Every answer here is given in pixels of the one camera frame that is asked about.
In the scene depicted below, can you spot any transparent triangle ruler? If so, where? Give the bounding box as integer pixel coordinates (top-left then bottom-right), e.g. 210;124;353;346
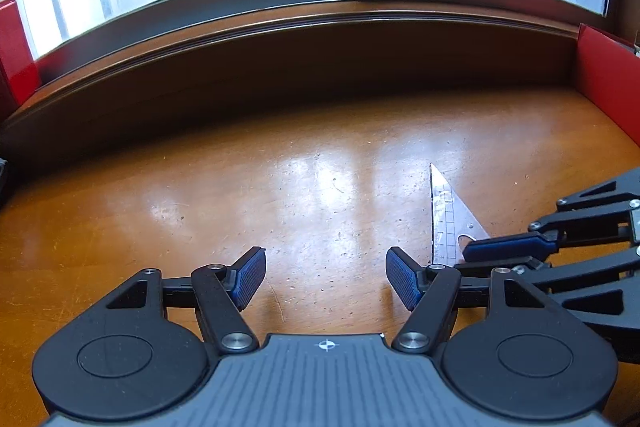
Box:
430;164;489;267

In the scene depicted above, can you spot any red cardboard shoe box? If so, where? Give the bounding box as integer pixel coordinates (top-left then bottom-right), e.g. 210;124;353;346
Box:
576;25;640;144

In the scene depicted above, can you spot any red box left side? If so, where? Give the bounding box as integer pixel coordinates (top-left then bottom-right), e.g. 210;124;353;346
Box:
0;0;41;112

